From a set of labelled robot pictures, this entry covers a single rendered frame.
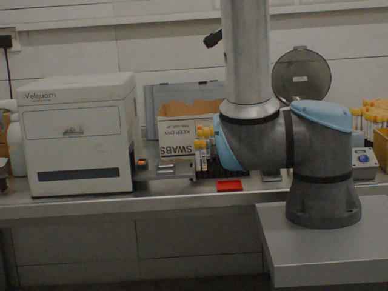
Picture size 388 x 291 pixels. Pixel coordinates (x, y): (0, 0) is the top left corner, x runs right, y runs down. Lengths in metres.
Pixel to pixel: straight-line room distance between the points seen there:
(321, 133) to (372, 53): 1.10
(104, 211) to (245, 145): 0.53
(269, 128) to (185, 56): 1.02
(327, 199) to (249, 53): 0.31
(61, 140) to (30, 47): 0.73
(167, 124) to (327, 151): 0.75
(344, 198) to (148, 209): 0.55
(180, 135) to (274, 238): 0.73
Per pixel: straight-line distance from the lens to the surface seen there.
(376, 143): 1.52
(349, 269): 0.88
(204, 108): 1.86
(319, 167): 0.96
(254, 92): 0.91
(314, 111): 0.94
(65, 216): 1.37
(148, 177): 1.34
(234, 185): 1.35
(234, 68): 0.90
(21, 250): 2.25
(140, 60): 1.92
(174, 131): 1.60
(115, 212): 1.33
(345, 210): 1.01
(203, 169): 1.41
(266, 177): 1.37
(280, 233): 0.97
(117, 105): 1.29
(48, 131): 1.35
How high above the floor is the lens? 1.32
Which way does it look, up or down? 14 degrees down
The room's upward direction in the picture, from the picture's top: 4 degrees counter-clockwise
